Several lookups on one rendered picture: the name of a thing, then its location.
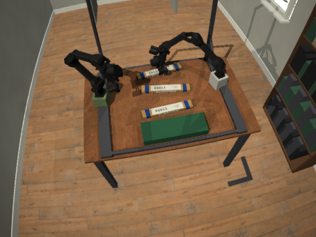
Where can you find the white welding electrode pack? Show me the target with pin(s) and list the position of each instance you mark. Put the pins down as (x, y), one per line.
(165, 88)
(166, 109)

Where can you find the tan cardboard box with white label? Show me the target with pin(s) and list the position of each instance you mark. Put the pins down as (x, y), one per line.
(155, 72)

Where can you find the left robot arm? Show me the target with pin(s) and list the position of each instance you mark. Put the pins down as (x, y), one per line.
(195, 39)

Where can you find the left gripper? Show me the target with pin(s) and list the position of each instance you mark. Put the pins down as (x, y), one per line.
(162, 69)

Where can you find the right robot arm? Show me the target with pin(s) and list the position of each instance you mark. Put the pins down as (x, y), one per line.
(96, 60)

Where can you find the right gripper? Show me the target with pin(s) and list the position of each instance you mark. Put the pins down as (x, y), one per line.
(114, 86)

